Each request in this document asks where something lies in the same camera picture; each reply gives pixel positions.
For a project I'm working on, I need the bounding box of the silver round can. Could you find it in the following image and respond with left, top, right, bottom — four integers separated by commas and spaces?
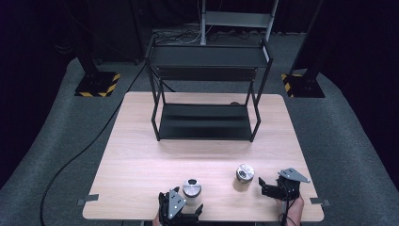
182, 177, 203, 203

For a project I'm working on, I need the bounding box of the person's right hand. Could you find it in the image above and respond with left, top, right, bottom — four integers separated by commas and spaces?
277, 195, 306, 226

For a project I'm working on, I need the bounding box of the black stand with striped base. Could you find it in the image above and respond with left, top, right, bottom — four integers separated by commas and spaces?
280, 0, 326, 99
70, 0, 121, 98

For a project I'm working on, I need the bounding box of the long black floor cable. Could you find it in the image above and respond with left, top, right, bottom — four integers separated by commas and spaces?
39, 61, 152, 226

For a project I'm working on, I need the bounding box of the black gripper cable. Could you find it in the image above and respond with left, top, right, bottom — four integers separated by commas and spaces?
278, 197, 298, 226

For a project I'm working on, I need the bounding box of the bundle of floor cables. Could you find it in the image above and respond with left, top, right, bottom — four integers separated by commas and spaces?
152, 27, 256, 45

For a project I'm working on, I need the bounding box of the black two-tier metal rack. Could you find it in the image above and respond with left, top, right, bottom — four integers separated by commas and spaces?
145, 37, 274, 143

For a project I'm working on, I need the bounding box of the grey metal frame stand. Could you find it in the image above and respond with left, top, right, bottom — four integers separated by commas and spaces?
199, 0, 279, 46

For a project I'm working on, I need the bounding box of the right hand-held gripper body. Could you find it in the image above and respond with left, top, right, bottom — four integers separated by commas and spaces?
275, 167, 311, 202

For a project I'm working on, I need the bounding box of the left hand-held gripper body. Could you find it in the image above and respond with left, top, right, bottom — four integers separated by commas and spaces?
157, 187, 190, 226

